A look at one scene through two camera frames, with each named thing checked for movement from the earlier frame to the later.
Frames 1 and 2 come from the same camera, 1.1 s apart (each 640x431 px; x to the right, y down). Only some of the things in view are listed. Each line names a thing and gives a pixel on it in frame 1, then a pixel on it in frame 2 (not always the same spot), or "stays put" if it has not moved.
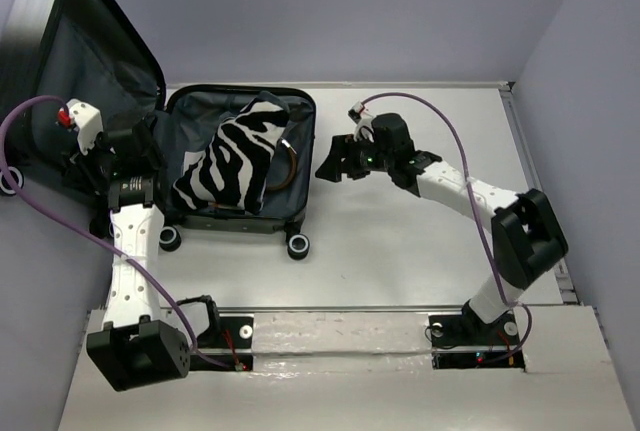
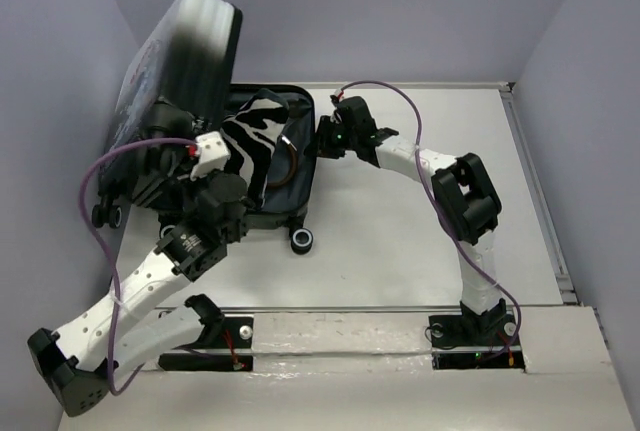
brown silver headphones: [293, 154] stays put
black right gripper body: [366, 156] → [333, 140]
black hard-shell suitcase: [84, 112] → [187, 57]
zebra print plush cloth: [233, 170] stays put
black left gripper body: [99, 167] → [191, 201]
